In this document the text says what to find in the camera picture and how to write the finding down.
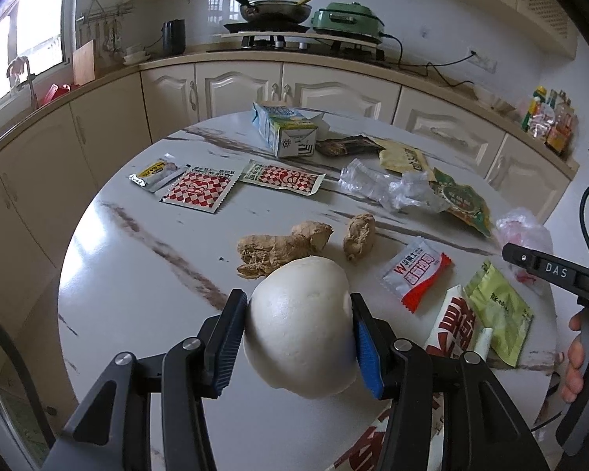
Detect small yellow silver sachet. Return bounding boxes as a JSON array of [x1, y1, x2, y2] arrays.
[[128, 153, 186, 194]]

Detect pink white plastic bag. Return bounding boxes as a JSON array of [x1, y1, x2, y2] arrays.
[[492, 207, 553, 296]]

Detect condiment bottles group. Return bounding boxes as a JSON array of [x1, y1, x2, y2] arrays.
[[521, 85, 578, 157]]

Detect black wok with lid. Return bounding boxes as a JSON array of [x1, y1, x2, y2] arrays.
[[233, 0, 313, 24]]

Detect small ginger piece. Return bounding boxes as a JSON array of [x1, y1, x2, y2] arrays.
[[342, 213, 375, 261]]

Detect kitchen window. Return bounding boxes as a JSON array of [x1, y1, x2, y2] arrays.
[[0, 0, 64, 99]]

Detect red checkered sachet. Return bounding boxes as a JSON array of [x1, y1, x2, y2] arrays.
[[161, 166, 242, 214], [240, 161, 326, 197]]

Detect black kettle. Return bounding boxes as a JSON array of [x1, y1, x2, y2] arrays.
[[161, 19, 186, 57]]

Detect yellow soup packet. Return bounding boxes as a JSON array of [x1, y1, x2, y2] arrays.
[[371, 137, 430, 174]]

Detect black snack wrapper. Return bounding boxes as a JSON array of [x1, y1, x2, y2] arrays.
[[316, 135, 383, 157]]

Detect black gas stove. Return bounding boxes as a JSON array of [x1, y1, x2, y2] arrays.
[[214, 22, 386, 62]]

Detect white bowl on counter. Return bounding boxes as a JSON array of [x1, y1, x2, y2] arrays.
[[474, 86, 514, 114]]

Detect red white small sachet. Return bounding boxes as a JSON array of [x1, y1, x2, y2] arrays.
[[381, 237, 453, 312]]

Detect wall power outlet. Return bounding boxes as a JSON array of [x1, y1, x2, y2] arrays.
[[467, 48, 498, 75]]

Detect wooden cutting board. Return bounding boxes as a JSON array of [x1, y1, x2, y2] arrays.
[[72, 39, 97, 86]]

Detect hanging utensil rack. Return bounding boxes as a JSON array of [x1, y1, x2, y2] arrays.
[[75, 0, 134, 57]]

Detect sink faucet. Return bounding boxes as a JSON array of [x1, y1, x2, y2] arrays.
[[6, 57, 39, 111]]

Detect round white marble table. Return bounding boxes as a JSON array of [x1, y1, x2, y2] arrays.
[[57, 108, 568, 471]]

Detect black power cable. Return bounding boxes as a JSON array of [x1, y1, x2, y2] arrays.
[[379, 31, 478, 89]]

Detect clear plastic wrap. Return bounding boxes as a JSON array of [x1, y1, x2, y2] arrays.
[[338, 159, 451, 214]]

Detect green gold food bag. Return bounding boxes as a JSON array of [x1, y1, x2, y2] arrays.
[[430, 168, 492, 237]]

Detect person right hand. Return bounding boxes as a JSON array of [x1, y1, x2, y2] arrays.
[[561, 335, 586, 403]]

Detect green electric cooker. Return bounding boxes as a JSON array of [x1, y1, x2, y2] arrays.
[[311, 2, 385, 44]]

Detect white steamed bun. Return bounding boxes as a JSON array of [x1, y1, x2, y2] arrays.
[[245, 256, 356, 399]]

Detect large red white wrapper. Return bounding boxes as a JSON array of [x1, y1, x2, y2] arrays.
[[329, 285, 492, 470]]

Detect light green packet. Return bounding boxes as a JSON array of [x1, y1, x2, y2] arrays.
[[464, 259, 534, 367]]

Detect lower kitchen cabinets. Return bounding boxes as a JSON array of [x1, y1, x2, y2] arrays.
[[0, 51, 578, 334]]

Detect red dish rack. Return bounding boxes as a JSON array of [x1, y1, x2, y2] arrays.
[[39, 83, 72, 106]]

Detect large ginger root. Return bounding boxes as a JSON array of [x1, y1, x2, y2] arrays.
[[237, 221, 333, 279]]

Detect milk carton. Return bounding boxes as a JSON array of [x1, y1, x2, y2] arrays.
[[252, 101, 318, 159]]

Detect stacked white dishes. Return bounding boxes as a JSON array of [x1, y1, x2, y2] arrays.
[[123, 45, 151, 66]]

